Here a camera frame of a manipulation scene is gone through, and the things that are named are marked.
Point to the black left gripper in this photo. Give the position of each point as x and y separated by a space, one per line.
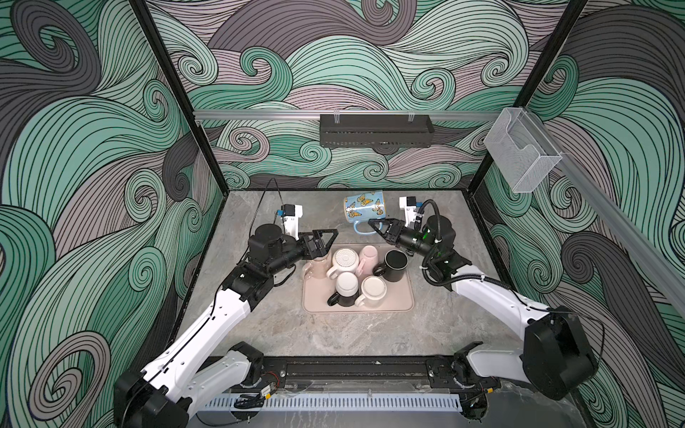
318 250

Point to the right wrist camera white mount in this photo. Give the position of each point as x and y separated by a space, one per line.
410 206

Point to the blue butterfly mug yellow inside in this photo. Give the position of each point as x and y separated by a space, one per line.
359 209

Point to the cream white mug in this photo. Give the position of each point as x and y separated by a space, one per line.
373 291

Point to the clear plastic wall bin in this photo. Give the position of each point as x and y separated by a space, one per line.
522 149

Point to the light pink mug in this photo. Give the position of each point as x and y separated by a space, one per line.
368 259

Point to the aluminium wall rail right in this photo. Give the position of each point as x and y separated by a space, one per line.
605 185

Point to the white ribbed mug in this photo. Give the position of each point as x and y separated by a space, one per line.
344 260

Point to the aluminium wall rail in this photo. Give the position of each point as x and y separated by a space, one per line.
605 185
313 115

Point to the black mug white base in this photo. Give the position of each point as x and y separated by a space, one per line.
346 291

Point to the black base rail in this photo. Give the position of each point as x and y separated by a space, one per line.
443 373

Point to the black corner frame post left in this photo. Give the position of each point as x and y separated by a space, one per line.
154 39

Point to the black wall tray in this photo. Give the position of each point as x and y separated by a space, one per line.
375 130

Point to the black corner frame post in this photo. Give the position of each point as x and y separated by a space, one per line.
154 39
549 47

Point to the beige pink ribbed mug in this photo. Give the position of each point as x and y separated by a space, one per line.
317 268

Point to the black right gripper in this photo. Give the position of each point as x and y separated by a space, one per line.
398 231

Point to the black corner frame post right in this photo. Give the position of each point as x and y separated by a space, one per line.
549 47

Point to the white slotted cable duct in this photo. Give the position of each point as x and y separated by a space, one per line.
401 402

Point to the aluminium wall rail back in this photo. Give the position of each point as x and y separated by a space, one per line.
313 115

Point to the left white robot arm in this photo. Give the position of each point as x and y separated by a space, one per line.
173 387

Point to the beige silicone drying mat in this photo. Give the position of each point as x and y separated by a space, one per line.
316 292

